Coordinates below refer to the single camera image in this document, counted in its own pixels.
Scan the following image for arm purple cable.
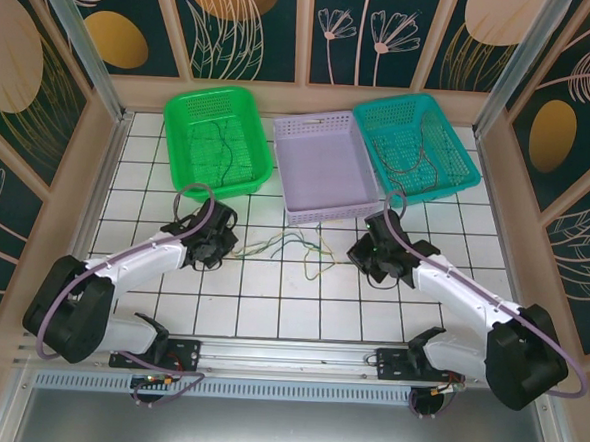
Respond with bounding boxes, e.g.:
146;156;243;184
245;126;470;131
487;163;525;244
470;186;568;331
370;190;590;431
32;174;221;411

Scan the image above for green plastic basket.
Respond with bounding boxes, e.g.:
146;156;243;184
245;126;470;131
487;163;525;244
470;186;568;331
158;81;279;208

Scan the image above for red black power wires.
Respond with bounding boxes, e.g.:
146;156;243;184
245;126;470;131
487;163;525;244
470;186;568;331
432;370;468;399
131;353;190;392

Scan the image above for aluminium table edge rail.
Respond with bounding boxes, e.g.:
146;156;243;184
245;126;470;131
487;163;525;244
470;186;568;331
69;109;135;267
463;134;534;316

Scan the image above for grey metal shelf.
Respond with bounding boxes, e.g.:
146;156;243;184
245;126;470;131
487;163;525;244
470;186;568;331
0;357;584;442

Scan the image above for lilac plastic basket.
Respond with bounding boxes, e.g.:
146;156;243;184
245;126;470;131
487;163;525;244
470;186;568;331
266;106;388;232

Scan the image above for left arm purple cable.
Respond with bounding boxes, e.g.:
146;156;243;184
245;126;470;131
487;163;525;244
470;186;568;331
32;174;221;411

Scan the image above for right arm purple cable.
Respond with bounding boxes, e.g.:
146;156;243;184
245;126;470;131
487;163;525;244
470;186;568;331
370;190;590;431

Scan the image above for aluminium mounting rail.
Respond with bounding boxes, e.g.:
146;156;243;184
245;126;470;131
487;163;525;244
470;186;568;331
12;317;564;405

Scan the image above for slotted grey cable duct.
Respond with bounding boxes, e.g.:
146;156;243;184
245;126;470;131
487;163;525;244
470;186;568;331
31;367;539;421

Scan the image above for teal plastic basket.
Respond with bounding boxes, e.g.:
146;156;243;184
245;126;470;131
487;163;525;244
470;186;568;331
346;88;487;213

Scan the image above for thin red cable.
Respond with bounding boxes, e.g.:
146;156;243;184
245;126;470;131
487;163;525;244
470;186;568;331
387;151;443;199
370;108;433;176

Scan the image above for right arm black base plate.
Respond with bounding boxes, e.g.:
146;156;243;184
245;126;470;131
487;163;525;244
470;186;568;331
373;346;468;388

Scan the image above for aluminium corner post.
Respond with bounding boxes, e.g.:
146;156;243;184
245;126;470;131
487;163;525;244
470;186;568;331
19;0;142;122
472;0;574;144

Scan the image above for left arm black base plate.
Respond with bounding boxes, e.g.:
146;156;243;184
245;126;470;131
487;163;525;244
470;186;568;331
109;333;204;375

